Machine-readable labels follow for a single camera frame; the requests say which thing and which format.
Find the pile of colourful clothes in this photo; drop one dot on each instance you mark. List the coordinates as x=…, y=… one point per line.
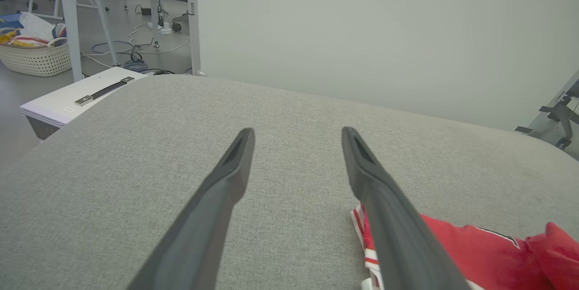
x=31, y=30

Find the white power strip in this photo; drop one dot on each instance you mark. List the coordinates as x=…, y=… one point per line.
x=163, y=30

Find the black power adapter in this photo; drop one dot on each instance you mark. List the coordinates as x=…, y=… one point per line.
x=146, y=11

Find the grey metal stand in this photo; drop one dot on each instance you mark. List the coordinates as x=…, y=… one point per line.
x=558, y=113

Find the thick grey metal post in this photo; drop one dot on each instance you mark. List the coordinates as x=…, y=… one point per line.
x=193, y=18

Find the wide grey metal leg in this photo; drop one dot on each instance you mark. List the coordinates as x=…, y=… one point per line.
x=70, y=18

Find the white box device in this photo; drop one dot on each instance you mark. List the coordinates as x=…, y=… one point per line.
x=63, y=100

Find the cream woven laundry basket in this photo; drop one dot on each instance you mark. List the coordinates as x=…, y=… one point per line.
x=36, y=61

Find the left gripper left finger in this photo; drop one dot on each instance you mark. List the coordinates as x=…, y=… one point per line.
x=212, y=208

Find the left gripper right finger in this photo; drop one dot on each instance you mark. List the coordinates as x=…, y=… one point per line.
x=389, y=226

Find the red basketball jersey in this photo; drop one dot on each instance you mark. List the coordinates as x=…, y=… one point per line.
x=475, y=254

